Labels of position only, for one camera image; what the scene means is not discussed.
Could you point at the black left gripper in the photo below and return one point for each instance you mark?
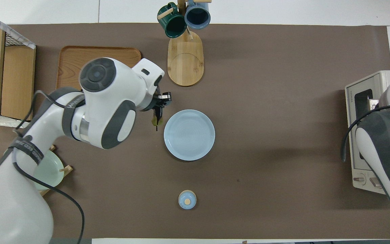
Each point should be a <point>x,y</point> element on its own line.
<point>163,100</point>

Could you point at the dark purple eggplant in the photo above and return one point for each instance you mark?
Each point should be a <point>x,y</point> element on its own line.
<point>157,122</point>

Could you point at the light blue round plate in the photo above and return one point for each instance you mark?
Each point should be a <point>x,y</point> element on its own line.
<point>189,135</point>

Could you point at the glass oven door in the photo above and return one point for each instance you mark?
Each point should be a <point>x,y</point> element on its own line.
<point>352,135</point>

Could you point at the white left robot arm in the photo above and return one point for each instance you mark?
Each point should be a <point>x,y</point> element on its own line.
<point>107,98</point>

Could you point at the beige toaster oven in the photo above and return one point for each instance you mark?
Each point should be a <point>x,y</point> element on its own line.
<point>354,162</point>

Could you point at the wooden mug tree stand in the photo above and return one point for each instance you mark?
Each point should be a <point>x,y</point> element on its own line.
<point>185,61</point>

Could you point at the dark green mug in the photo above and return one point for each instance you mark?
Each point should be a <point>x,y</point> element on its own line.
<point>173,23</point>

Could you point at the wooden serving tray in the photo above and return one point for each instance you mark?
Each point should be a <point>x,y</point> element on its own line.
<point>73,57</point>

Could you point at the blue mug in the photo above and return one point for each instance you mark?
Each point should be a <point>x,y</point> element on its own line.
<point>197,15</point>

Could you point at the wooden plate rack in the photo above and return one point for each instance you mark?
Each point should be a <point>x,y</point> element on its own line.
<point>67,169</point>

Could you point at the brown table mat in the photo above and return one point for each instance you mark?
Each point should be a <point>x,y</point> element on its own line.
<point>266,67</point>

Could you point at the pale green plate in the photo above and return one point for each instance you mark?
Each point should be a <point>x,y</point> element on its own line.
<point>51,169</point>

